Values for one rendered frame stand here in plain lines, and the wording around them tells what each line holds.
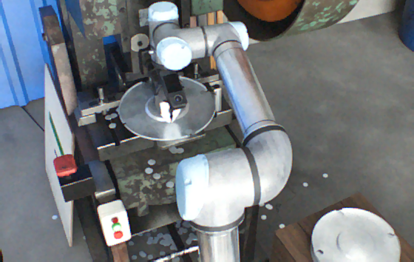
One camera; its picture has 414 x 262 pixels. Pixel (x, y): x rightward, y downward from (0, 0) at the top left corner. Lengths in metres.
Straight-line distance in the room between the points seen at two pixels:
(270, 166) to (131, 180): 0.68
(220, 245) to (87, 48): 0.93
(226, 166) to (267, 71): 2.13
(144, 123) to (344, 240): 0.75
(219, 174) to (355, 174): 1.61
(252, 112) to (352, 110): 1.82
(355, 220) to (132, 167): 0.76
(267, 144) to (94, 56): 0.90
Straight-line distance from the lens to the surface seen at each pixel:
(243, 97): 1.10
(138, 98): 1.59
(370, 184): 2.48
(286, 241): 1.76
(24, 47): 2.80
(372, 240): 1.76
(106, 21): 1.36
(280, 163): 0.99
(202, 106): 1.55
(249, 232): 1.92
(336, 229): 1.76
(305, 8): 1.28
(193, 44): 1.22
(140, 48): 1.47
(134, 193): 1.61
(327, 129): 2.71
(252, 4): 1.61
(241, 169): 0.96
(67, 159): 1.47
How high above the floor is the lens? 1.76
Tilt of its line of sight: 42 degrees down
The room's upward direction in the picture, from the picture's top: straight up
